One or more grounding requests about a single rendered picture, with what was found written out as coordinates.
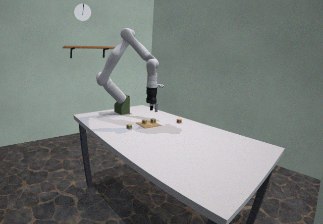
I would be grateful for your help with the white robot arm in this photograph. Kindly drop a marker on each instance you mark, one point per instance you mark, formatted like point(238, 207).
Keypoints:
point(128, 38)

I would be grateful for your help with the tan flat mat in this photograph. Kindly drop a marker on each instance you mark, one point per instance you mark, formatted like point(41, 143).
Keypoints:
point(148, 124)

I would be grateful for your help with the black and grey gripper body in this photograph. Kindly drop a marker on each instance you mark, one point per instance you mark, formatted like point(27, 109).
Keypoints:
point(152, 91)

